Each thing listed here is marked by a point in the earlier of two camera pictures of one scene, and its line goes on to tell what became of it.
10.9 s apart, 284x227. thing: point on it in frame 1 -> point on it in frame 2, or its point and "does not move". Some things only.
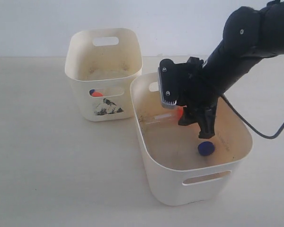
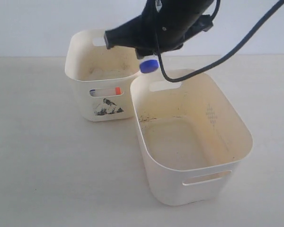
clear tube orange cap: [97, 94] -> [116, 91]
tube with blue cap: [206, 148] -> [149, 64]
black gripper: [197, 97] -> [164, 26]
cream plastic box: [185, 169] does not move
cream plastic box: [102, 64] does not move
